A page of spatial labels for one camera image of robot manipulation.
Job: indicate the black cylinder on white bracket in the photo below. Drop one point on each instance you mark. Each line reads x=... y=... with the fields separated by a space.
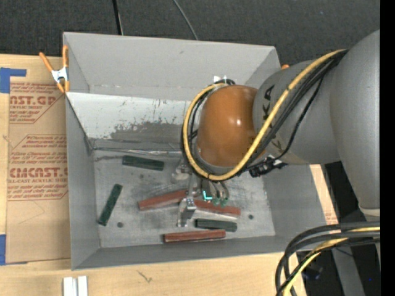
x=262 y=167

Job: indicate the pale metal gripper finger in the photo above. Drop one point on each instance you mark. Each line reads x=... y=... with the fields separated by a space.
x=184 y=214
x=180 y=175

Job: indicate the brown cardboard board red print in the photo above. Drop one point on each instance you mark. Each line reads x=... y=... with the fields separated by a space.
x=34 y=153

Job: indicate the red-brown flat block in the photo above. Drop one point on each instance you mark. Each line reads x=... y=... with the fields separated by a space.
x=226 y=210
x=160 y=200
x=194 y=236

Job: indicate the dark green flat block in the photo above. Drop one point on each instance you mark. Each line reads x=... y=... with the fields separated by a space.
x=216 y=224
x=143 y=162
x=110 y=204

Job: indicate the grey metal bin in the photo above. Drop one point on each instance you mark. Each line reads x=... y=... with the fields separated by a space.
x=129 y=63

